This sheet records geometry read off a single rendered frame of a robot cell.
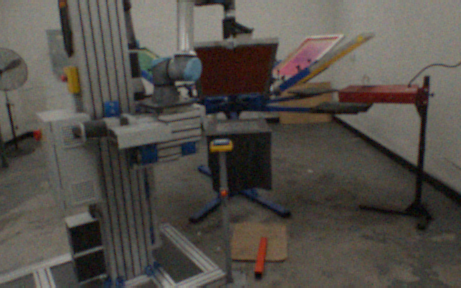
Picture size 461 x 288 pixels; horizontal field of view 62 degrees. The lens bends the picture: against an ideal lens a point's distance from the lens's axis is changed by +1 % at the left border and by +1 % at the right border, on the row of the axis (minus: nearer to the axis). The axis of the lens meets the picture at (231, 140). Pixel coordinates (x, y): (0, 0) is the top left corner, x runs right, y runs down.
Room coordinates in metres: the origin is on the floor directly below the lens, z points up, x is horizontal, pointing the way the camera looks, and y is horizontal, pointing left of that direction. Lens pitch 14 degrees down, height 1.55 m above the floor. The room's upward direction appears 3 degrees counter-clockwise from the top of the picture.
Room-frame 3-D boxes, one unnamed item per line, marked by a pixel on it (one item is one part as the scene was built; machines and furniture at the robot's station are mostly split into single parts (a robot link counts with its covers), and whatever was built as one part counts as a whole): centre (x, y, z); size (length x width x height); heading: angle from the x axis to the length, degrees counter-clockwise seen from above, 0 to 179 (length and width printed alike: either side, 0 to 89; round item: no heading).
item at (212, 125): (2.73, -0.05, 0.95); 0.48 x 0.44 x 0.01; 1
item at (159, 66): (2.01, 0.33, 1.42); 0.13 x 0.12 x 0.14; 63
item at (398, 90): (3.16, -1.27, 1.06); 0.61 x 0.46 x 0.12; 61
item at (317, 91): (4.19, -0.60, 0.91); 1.34 x 0.40 x 0.08; 121
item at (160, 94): (2.02, 0.34, 1.31); 0.15 x 0.15 x 0.10
